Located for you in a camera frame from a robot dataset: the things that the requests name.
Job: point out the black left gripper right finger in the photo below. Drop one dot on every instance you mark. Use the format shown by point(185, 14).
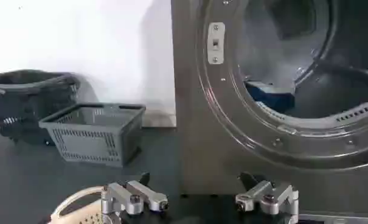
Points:
point(270, 196)

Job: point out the dark plastic laundry basket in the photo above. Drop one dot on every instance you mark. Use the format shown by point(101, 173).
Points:
point(22, 103)

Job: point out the blue garment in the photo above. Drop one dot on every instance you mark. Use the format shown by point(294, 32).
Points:
point(272, 95)

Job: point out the cream plastic laundry basket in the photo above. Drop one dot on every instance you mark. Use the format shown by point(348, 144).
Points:
point(80, 210)

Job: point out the silver door latch plate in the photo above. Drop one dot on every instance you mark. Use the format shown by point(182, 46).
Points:
point(216, 42)

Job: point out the grey plastic laundry basket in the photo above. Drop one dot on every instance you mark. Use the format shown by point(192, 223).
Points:
point(95, 134)

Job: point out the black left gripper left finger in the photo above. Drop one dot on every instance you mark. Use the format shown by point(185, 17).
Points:
point(132, 198)

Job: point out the grey dryer with round opening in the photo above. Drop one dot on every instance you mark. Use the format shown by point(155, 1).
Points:
point(208, 121)

